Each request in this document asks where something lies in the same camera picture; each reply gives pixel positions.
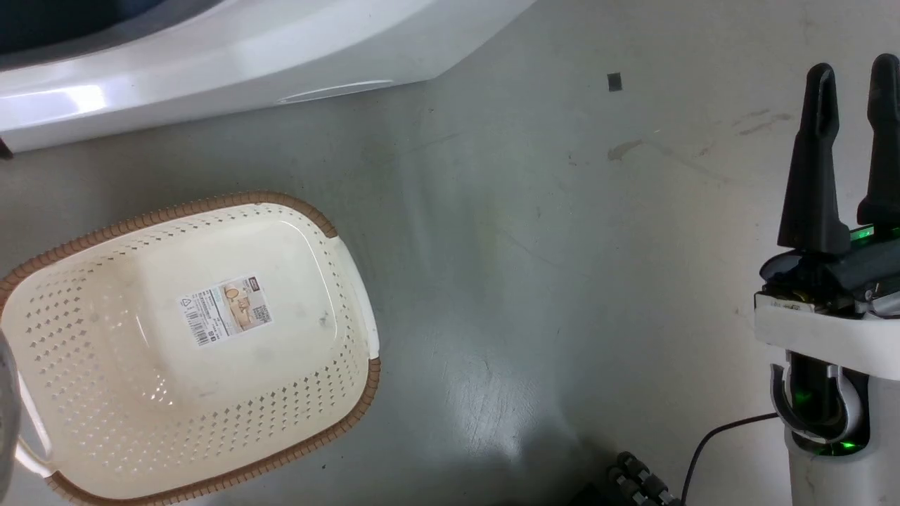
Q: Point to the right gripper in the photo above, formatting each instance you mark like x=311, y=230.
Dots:
x=830, y=327

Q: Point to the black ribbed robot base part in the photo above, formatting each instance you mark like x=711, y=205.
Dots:
x=636, y=481

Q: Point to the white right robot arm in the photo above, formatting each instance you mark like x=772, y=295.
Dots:
x=819, y=450

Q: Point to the white washing machine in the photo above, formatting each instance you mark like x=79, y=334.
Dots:
x=232, y=67

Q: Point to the cream perforated laundry basket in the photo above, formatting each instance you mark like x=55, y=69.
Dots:
x=105, y=365

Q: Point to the dark washing machine drum opening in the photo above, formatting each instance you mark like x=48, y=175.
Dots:
x=63, y=24

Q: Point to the small black floor marker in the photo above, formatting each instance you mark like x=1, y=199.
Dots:
x=615, y=82

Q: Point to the printed product label sticker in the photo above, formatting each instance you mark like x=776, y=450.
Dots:
x=225, y=310

